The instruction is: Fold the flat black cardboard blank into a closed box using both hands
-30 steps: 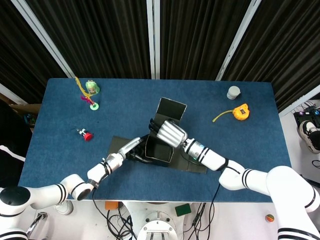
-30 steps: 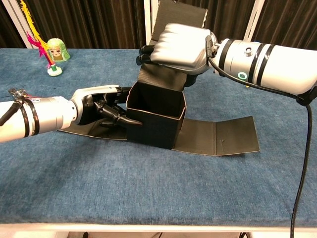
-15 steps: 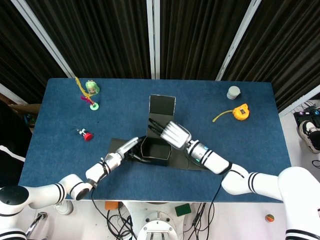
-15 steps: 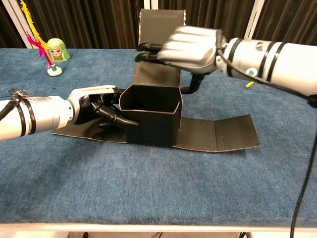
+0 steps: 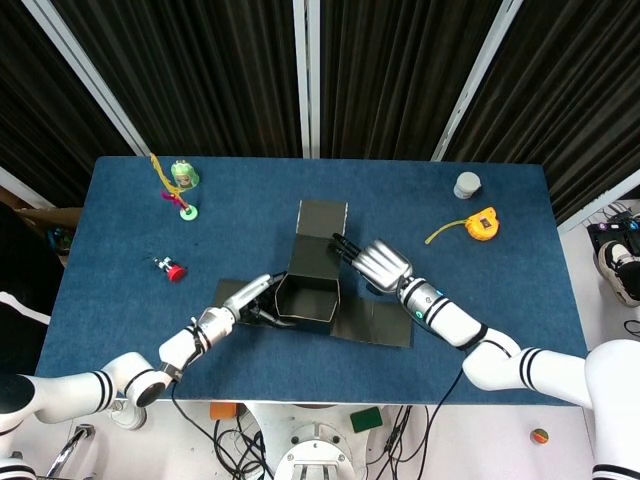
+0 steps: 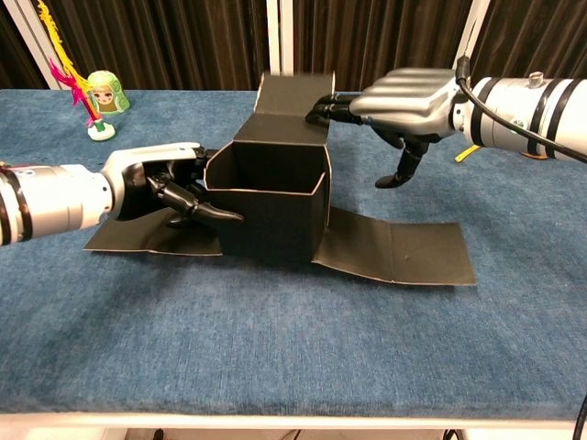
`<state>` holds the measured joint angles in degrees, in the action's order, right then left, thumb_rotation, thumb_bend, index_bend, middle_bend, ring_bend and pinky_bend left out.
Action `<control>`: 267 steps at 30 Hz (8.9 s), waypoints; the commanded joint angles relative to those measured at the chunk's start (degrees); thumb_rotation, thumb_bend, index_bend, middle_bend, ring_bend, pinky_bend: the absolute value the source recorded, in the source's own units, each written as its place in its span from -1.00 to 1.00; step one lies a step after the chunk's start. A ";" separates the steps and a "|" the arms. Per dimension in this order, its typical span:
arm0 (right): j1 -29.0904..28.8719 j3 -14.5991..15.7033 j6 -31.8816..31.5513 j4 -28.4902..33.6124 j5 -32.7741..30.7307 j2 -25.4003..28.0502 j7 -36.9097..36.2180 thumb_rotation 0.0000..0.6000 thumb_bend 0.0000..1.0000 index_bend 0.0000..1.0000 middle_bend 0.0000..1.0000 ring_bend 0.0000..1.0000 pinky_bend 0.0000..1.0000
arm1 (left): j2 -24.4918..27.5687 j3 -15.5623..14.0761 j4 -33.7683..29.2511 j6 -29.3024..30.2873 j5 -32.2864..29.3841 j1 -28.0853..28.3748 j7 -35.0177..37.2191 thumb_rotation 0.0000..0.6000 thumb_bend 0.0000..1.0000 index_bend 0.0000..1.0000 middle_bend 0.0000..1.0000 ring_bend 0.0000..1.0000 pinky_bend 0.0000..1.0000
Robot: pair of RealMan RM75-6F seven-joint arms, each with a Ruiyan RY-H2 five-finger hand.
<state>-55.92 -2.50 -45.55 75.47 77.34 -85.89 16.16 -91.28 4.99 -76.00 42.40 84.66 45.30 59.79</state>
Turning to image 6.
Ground white metal frame post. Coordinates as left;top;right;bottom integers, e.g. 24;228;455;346
264;0;294;77
4;0;63;91
453;0;493;70

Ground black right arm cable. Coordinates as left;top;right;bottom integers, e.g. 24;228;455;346
456;54;587;164

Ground yellow tape measure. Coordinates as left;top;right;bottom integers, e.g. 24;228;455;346
454;144;481;164

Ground blue table mat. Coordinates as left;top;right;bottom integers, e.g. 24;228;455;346
0;88;587;421

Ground green doll head toy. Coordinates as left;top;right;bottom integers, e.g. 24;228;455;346
36;0;116;142

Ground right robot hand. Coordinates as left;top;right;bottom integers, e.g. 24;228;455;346
305;68;460;190

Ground green-haired doll head toy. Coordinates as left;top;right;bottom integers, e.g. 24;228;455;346
86;70;131;116

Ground black paper box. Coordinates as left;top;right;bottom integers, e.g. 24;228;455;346
83;71;477;288

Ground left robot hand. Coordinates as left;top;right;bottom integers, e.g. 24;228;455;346
98;141;246;230

